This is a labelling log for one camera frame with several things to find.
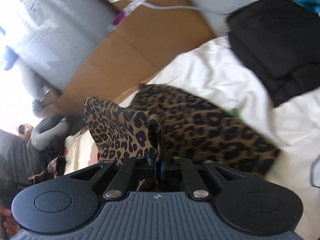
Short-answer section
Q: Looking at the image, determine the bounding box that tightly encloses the leopard print garment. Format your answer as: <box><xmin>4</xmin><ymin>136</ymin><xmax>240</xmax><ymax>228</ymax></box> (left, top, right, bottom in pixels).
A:
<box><xmin>84</xmin><ymin>84</ymin><xmax>280</xmax><ymax>177</ymax></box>

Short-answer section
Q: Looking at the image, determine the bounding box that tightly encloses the grey neck pillow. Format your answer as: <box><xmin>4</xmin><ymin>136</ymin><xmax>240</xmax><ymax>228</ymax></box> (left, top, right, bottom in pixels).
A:
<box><xmin>29</xmin><ymin>115</ymin><xmax>69</xmax><ymax>151</ymax></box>

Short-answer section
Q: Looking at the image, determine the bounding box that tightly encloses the brown cardboard sheet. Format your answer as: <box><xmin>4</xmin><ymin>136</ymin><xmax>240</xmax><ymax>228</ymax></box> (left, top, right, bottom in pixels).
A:
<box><xmin>44</xmin><ymin>0</ymin><xmax>215</xmax><ymax>115</ymax></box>

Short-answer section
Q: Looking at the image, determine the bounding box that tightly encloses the grey plastic wrapped roll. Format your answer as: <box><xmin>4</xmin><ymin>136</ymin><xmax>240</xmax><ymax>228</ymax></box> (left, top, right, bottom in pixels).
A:
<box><xmin>1</xmin><ymin>0</ymin><xmax>119</xmax><ymax>90</ymax></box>

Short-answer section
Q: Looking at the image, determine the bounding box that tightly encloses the black folded garment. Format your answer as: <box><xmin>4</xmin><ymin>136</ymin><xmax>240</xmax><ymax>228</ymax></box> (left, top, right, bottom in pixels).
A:
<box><xmin>226</xmin><ymin>0</ymin><xmax>319</xmax><ymax>107</ymax></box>

